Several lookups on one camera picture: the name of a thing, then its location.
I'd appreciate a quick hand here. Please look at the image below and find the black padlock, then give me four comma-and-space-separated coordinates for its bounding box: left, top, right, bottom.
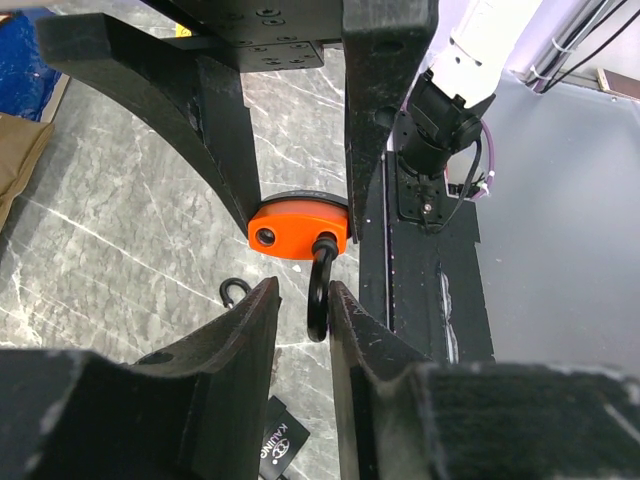
259, 396, 310, 480

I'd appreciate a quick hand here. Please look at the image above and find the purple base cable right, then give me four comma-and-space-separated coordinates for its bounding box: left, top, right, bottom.
469, 119, 501, 201

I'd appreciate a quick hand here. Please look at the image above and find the kettle chips bag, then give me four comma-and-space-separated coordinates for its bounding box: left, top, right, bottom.
0, 113, 54, 227

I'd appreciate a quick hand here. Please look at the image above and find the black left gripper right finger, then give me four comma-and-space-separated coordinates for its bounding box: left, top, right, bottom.
329, 281, 639, 479

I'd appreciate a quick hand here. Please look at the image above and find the yellow padlock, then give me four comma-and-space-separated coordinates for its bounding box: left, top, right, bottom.
218, 277, 251, 309

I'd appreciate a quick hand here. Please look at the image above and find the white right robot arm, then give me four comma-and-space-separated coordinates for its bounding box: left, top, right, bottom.
36, 1, 538, 240

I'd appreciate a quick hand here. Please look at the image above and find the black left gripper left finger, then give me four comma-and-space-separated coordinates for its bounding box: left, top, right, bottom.
1, 278, 280, 479

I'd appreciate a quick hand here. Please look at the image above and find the orange padlock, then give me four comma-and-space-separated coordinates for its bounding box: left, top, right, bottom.
248, 190, 351, 342

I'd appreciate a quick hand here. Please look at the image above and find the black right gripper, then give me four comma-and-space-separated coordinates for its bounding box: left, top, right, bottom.
36, 0, 439, 242

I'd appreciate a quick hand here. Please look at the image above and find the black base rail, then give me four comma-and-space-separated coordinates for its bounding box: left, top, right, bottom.
357, 107, 497, 365

